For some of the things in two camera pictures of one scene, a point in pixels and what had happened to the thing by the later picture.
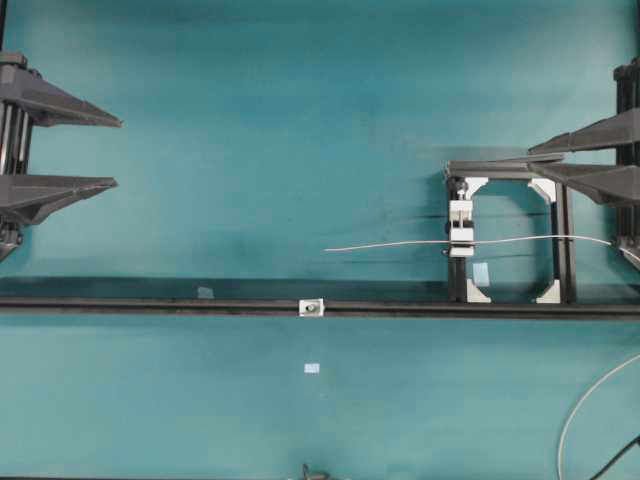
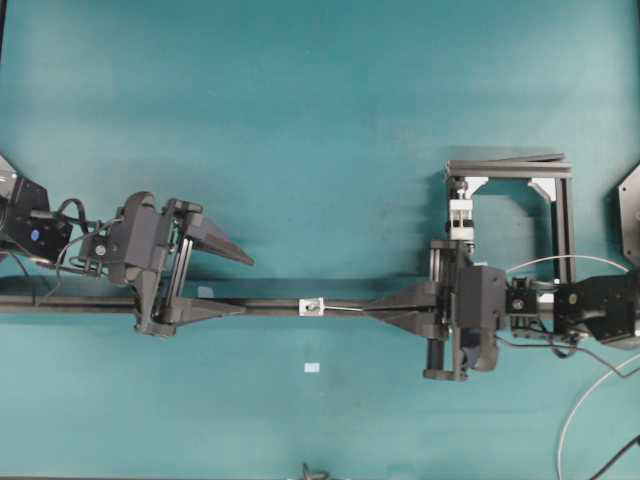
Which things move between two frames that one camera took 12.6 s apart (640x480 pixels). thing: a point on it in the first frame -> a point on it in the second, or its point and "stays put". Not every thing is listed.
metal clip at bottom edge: x=317 y=475 stays put
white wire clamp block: x=461 y=226 stays put
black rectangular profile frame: x=464 y=178 stays put
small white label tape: x=312 y=368 stays put
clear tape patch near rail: x=205 y=292 stays put
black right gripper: x=606 y=184 -> x=481 y=299
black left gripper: x=15 y=153 -> x=144 y=247
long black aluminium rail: x=292 y=307 stays put
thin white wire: x=526 y=239 -> x=571 y=410
